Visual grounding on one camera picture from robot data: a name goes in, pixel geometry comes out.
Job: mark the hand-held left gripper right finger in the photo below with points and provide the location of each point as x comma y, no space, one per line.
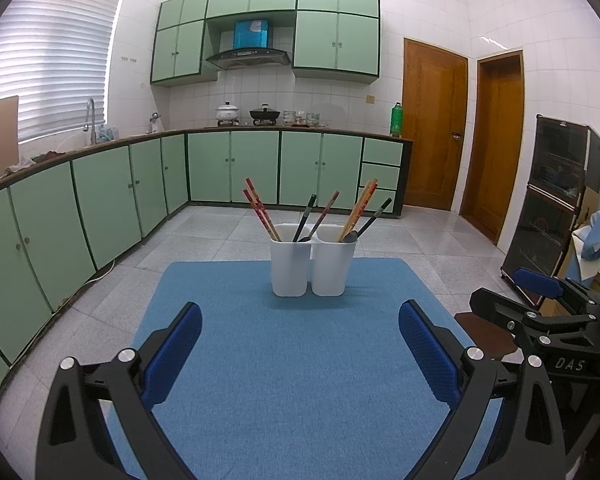
425,350

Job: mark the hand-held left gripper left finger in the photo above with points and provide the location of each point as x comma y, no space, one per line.
172,355

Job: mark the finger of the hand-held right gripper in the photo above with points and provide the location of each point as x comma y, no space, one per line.
537,280
500,310

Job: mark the white two-compartment utensil holder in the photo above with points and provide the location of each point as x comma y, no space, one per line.
290,270

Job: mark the red patterned bamboo chopstick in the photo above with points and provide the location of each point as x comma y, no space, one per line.
259,215
261,205
329,207

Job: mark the plain bamboo chopstick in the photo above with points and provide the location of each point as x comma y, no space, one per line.
365,194

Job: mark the brown stool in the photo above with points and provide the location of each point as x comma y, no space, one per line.
485,335

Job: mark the pale blue cloth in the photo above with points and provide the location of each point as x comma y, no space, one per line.
592,240

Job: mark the black glass-door cabinet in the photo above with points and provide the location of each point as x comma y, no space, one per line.
545,185

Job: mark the cardboard box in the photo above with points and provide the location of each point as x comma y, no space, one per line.
591,199

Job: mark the blue table mat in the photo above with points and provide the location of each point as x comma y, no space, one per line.
290,350

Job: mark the plain wooden door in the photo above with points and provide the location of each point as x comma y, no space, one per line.
495,150

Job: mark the green bottle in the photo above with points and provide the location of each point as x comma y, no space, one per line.
396,120

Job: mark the metal kettle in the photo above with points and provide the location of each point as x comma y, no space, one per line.
155,124

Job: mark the crumpled cloth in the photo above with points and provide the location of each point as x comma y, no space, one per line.
25,162

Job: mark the white cooking pot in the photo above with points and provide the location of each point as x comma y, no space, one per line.
227,115

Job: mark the black wok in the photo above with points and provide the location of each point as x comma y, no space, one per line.
265,114

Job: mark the metal sink faucet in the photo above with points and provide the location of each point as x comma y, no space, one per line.
87,110

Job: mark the cluster of small jars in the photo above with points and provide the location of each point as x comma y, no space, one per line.
305,119

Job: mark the range hood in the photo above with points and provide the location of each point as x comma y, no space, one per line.
250,57

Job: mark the white window blind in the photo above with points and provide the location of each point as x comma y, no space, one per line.
50,60

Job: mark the green upper wall cabinets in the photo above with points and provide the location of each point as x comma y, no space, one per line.
335,47

